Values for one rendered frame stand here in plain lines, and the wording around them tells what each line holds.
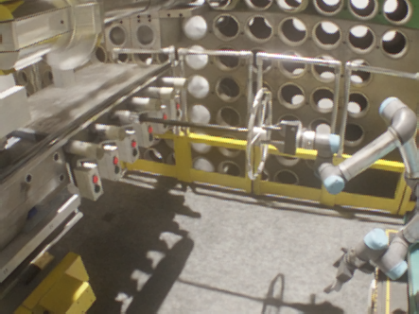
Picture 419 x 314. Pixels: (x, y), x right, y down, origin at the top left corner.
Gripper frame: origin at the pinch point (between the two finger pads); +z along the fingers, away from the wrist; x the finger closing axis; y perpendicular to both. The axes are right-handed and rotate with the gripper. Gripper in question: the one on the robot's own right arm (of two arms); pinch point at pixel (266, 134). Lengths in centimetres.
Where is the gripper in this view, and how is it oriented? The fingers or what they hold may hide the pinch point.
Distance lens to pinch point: 151.8
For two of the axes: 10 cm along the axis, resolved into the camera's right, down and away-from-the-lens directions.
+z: -9.4, -1.3, 3.2
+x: -0.2, 9.4, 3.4
